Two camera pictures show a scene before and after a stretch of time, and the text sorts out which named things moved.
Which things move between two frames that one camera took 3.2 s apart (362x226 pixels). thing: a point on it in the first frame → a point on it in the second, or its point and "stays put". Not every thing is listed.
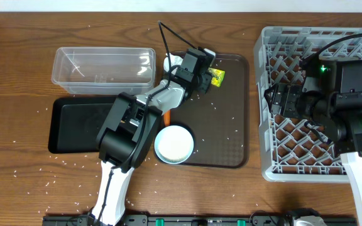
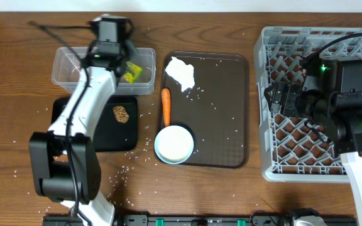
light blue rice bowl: [174, 144] stays put
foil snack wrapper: [217, 76] → [134, 71]
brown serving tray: [219, 118] stays put
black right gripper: [288, 101] stays put
